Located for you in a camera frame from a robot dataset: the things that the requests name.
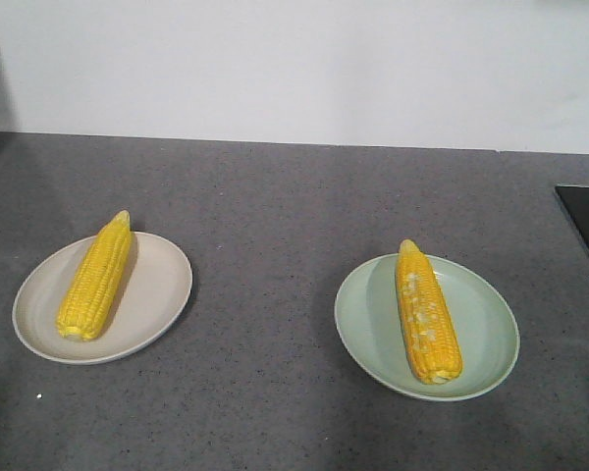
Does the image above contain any white-speckled yellow corn cob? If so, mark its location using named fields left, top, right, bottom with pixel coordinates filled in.
left=395, top=239, right=463, bottom=385

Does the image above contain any plain yellow corn cob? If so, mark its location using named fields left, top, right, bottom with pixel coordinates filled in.
left=55, top=210, right=132, bottom=341

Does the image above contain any light green plate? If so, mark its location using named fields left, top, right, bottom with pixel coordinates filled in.
left=334, top=254, right=520, bottom=402

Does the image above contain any white plate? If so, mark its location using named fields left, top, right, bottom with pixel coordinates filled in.
left=12, top=232, right=193, bottom=365

